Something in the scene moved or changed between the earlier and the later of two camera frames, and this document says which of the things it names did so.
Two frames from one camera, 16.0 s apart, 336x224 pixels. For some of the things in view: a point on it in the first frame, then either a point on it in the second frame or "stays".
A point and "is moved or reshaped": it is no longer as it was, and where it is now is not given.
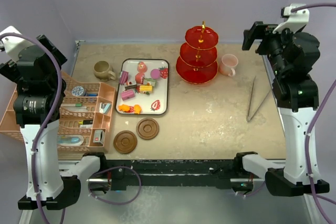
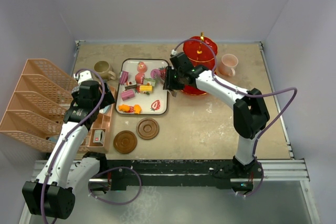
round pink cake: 142,67 stays
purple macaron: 155,73 stays
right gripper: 265,31 -> 169,83
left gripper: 10,71 -> 109,99
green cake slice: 149,81 stays
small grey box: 98,136 stays
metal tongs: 250,119 is moved or reshaped
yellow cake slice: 146,89 stays
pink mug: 228,62 stays
